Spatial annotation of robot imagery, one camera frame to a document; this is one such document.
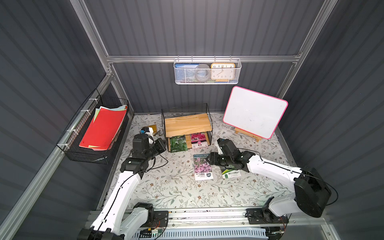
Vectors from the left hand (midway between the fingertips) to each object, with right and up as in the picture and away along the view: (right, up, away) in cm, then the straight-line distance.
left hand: (164, 140), depth 76 cm
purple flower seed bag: (+20, -18, +15) cm, 31 cm away
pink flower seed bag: (+18, -3, +26) cm, 32 cm away
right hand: (+25, -11, +7) cm, 28 cm away
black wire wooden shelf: (+11, +11, +18) cm, 24 cm away
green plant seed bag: (+36, -21, +13) cm, 44 cm away
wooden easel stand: (+53, +2, +26) cm, 59 cm away
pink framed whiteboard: (+56, +15, +17) cm, 60 cm away
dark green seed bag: (+4, -4, +25) cm, 25 cm away
